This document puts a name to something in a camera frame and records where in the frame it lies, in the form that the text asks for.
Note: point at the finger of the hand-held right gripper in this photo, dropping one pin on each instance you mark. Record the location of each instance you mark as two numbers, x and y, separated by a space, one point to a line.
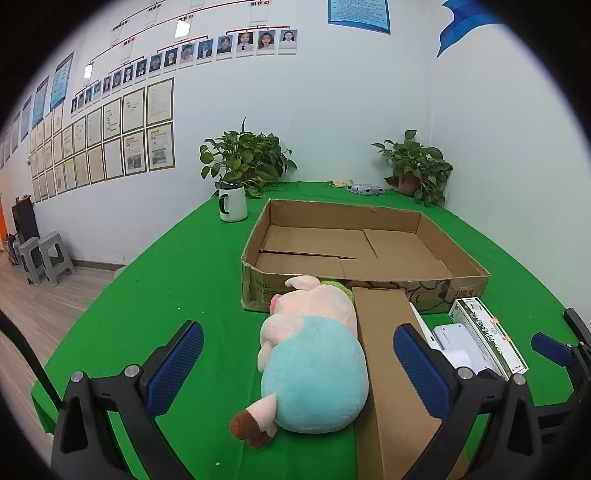
575 319
549 348

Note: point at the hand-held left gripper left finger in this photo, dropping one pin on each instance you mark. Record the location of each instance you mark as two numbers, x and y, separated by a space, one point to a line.
178 364

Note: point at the potted plant in terracotta pot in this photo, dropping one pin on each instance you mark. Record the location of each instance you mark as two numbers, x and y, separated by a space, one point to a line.
415 161

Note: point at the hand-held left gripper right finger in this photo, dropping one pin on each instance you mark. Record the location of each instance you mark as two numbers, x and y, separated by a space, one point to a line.
420 369

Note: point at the green tablecloth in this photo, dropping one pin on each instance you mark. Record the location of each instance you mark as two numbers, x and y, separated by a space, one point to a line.
184 277

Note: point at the row of portrait photos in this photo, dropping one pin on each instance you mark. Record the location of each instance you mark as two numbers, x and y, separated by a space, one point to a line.
184 53

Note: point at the leafy potted plant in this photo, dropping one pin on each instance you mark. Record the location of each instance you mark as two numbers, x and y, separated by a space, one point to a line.
244 157

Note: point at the grey plastic stool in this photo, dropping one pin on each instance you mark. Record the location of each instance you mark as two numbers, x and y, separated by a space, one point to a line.
30 258
55 256

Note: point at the plush pig toy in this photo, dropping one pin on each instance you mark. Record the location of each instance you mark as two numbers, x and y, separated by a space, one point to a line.
314 369

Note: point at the green and white carton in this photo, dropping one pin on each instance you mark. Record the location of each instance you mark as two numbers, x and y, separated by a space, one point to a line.
485 332

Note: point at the long brown cardboard box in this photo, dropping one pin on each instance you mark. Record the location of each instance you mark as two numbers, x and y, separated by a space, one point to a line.
378 350

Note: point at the white rounded box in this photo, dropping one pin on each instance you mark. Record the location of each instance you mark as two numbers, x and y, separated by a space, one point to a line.
455 337

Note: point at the wall of framed certificates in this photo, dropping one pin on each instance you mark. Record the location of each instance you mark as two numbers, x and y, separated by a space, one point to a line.
134 152

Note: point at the yellow packet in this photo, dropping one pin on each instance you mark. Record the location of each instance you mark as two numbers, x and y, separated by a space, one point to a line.
341 183

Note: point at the black cabinet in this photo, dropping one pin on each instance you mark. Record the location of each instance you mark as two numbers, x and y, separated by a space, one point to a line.
25 221

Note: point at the blue wall poster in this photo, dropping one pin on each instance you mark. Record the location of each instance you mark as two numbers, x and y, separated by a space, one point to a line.
359 14
40 101
62 79
26 118

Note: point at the large cardboard box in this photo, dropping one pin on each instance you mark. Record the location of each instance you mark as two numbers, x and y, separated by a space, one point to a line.
323 240

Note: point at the blue wall decoration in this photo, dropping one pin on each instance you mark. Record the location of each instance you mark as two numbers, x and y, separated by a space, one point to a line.
457 25

